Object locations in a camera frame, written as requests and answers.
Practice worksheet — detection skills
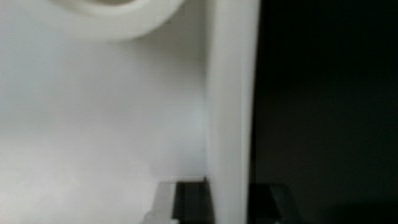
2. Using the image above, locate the white square tabletop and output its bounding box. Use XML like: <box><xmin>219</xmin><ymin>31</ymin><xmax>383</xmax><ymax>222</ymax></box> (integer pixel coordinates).
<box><xmin>0</xmin><ymin>0</ymin><xmax>260</xmax><ymax>224</ymax></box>

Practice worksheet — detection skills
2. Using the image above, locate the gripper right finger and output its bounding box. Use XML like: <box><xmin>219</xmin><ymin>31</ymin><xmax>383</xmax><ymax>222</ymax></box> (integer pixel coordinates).
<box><xmin>249</xmin><ymin>183</ymin><xmax>304</xmax><ymax>224</ymax></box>

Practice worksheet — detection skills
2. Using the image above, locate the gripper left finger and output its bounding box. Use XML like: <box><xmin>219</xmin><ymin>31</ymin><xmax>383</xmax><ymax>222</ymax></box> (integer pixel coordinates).
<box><xmin>141</xmin><ymin>181</ymin><xmax>214</xmax><ymax>224</ymax></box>

